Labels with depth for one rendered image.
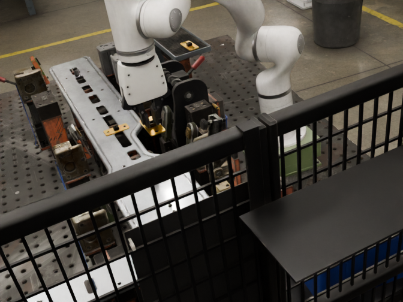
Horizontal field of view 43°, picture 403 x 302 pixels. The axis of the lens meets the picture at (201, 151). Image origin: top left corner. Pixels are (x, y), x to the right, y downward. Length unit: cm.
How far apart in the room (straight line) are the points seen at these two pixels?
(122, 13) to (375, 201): 64
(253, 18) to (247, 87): 95
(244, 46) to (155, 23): 72
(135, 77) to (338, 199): 60
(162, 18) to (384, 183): 55
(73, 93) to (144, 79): 94
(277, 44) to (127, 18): 74
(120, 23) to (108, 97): 91
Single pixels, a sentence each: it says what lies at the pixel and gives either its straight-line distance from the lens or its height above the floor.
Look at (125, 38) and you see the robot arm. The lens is 110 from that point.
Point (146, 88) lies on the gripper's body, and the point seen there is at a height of 136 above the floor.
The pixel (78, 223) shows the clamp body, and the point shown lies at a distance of 136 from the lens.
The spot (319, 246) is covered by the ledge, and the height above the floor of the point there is 143.
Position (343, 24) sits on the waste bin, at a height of 22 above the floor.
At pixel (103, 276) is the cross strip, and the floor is 100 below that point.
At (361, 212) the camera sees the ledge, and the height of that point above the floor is 143.
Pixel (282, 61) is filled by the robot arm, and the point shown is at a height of 114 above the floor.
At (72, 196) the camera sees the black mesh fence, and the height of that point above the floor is 155.
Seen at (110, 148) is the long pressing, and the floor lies 100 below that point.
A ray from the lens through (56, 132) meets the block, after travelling 204.
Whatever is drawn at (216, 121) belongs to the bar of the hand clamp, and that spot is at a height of 121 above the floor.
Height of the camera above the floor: 188
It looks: 34 degrees down
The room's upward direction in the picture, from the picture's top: 9 degrees counter-clockwise
